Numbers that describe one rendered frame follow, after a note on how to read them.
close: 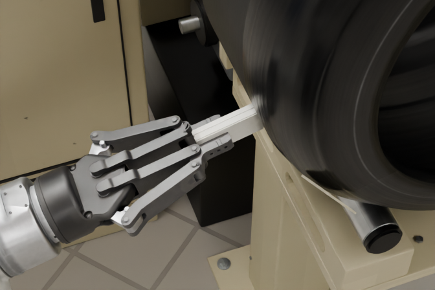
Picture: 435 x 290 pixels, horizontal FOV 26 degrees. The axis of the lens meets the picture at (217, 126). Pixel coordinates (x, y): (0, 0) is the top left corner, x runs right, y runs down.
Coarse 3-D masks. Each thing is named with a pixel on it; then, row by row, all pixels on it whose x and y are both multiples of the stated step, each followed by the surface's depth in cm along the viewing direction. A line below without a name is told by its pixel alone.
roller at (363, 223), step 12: (348, 204) 106; (360, 204) 105; (372, 204) 104; (348, 216) 106; (360, 216) 104; (372, 216) 104; (384, 216) 103; (360, 228) 104; (372, 228) 103; (384, 228) 102; (396, 228) 103; (372, 240) 103; (384, 240) 103; (396, 240) 104; (372, 252) 104
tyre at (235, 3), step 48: (240, 0) 83; (288, 0) 76; (336, 0) 74; (384, 0) 72; (432, 0) 73; (240, 48) 86; (288, 48) 78; (336, 48) 76; (384, 48) 76; (432, 48) 120; (288, 96) 82; (336, 96) 79; (384, 96) 116; (432, 96) 117; (288, 144) 88; (336, 144) 85; (384, 144) 110; (432, 144) 112; (336, 192) 96; (384, 192) 94; (432, 192) 97
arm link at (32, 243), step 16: (0, 192) 94; (16, 192) 93; (32, 192) 94; (0, 208) 92; (16, 208) 92; (32, 208) 92; (0, 224) 92; (16, 224) 92; (32, 224) 92; (48, 224) 93; (0, 240) 92; (16, 240) 92; (32, 240) 92; (48, 240) 93; (0, 256) 92; (16, 256) 92; (32, 256) 93; (48, 256) 94; (16, 272) 94
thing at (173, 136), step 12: (180, 132) 96; (144, 144) 97; (156, 144) 96; (168, 144) 96; (180, 144) 98; (120, 156) 96; (132, 156) 96; (144, 156) 96; (156, 156) 97; (96, 168) 95; (108, 168) 95; (132, 168) 97
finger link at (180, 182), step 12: (192, 168) 93; (168, 180) 93; (180, 180) 93; (192, 180) 94; (156, 192) 93; (168, 192) 93; (180, 192) 94; (144, 204) 92; (156, 204) 93; (168, 204) 94; (132, 216) 92; (144, 216) 94
